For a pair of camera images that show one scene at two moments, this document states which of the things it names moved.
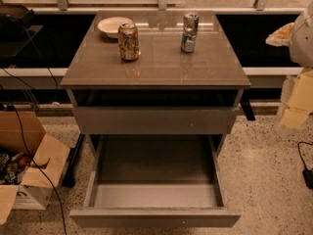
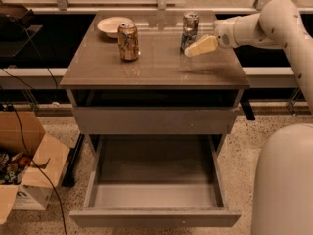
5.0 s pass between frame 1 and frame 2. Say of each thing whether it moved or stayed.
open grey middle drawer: stayed
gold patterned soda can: stayed
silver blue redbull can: stayed
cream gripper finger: moved
